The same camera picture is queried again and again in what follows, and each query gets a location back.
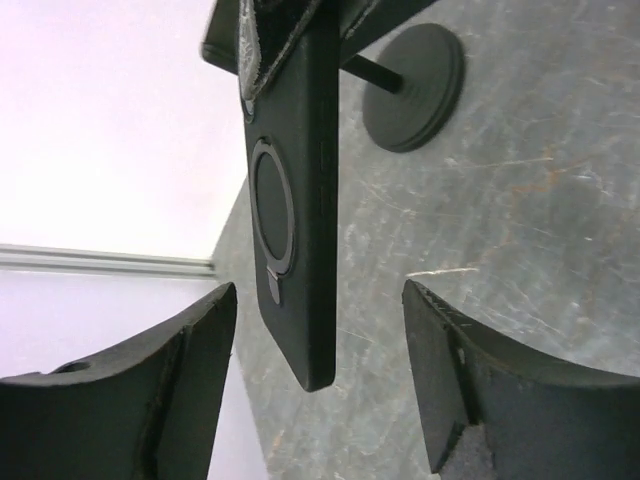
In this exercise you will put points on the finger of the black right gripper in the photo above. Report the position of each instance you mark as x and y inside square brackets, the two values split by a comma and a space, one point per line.
[362, 22]
[268, 31]

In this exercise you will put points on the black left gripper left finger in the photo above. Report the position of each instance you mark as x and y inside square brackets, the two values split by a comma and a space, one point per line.
[145, 408]

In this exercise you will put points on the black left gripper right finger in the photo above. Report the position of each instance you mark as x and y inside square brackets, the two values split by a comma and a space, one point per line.
[494, 408]

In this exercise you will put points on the black phone stand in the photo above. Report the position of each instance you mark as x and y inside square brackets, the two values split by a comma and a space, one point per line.
[413, 86]

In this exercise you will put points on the black smartphone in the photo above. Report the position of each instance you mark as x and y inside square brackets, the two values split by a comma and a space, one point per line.
[291, 134]

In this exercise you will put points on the aluminium frame post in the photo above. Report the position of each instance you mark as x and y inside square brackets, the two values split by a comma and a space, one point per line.
[60, 260]

